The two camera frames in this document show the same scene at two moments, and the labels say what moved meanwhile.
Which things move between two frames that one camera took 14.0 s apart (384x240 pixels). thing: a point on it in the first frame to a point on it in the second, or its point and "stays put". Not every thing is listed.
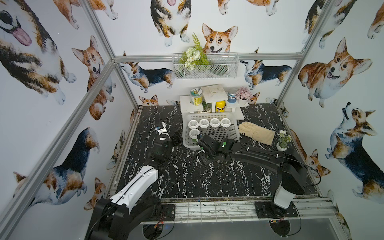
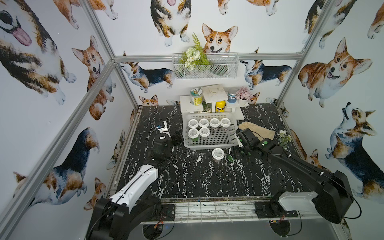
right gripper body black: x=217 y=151 to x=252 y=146
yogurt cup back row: x=193 y=124 stays put
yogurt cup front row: x=193 y=133 stays put
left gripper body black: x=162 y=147 stays put
